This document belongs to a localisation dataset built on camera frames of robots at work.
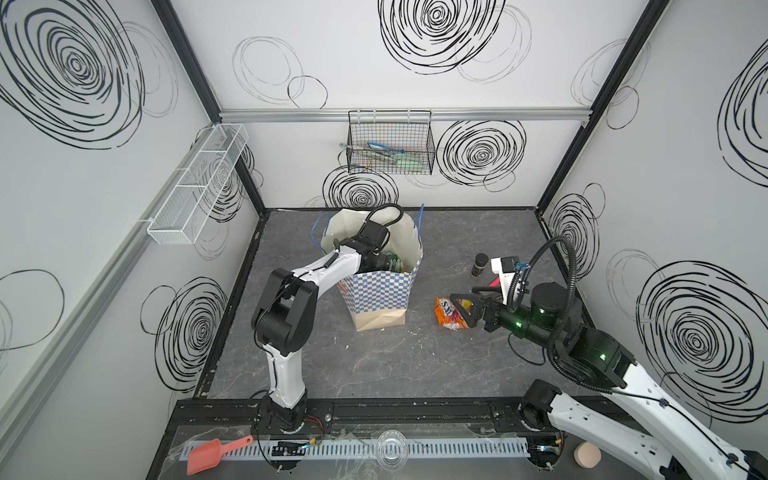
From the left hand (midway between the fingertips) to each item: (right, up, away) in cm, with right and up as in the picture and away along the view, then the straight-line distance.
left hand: (375, 261), depth 96 cm
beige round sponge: (+50, -41, -29) cm, 71 cm away
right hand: (+20, -4, -33) cm, 39 cm away
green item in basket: (+11, +30, -9) cm, 33 cm away
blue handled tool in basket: (+2, +36, -5) cm, 36 cm away
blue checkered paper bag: (+2, -9, -17) cm, 19 cm away
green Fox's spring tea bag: (+7, 0, -11) cm, 13 cm away
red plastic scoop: (-38, -43, -27) cm, 63 cm away
